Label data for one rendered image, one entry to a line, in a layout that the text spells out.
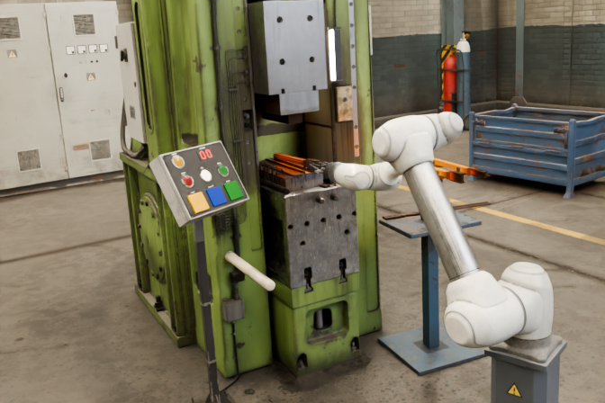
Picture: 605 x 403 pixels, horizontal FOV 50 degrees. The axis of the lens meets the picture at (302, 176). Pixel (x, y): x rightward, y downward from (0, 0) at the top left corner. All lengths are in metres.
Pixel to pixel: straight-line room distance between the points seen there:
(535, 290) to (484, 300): 0.20
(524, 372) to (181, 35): 2.13
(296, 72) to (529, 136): 3.91
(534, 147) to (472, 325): 4.64
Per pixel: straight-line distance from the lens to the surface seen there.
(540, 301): 2.13
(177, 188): 2.51
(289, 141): 3.47
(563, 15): 11.45
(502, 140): 6.69
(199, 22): 2.88
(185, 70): 3.24
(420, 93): 11.15
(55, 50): 7.88
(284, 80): 2.89
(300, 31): 2.92
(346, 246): 3.12
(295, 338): 3.15
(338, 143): 3.22
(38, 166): 7.92
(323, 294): 3.13
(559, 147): 6.36
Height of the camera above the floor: 1.63
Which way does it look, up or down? 13 degrees down
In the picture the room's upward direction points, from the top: 3 degrees counter-clockwise
